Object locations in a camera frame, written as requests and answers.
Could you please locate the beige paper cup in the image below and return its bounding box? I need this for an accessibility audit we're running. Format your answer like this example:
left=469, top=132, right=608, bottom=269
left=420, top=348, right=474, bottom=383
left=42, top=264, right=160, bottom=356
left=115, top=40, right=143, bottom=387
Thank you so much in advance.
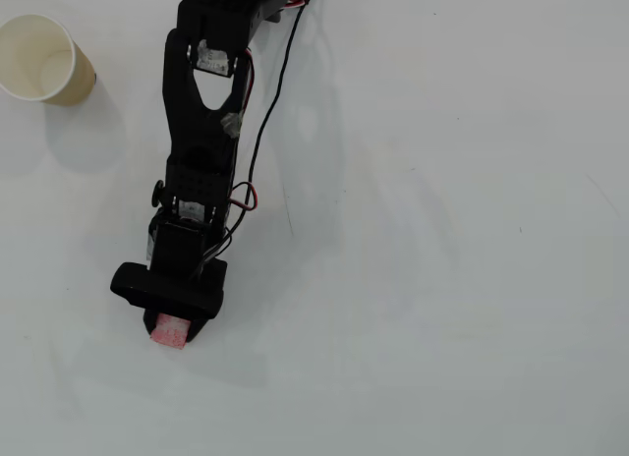
left=0, top=13, right=98, bottom=107

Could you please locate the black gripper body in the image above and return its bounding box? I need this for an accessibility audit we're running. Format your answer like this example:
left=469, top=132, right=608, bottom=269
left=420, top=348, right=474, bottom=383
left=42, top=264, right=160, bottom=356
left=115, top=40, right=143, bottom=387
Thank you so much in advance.
left=109, top=215, right=229, bottom=322

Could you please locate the black cable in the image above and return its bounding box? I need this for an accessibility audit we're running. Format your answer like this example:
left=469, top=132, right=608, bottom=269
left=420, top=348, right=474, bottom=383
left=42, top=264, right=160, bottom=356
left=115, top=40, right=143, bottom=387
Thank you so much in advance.
left=194, top=1, right=307, bottom=280

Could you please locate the red cube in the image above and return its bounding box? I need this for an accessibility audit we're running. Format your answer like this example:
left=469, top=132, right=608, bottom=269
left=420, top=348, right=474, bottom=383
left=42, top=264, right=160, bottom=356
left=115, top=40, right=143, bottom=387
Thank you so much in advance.
left=148, top=313, right=194, bottom=352

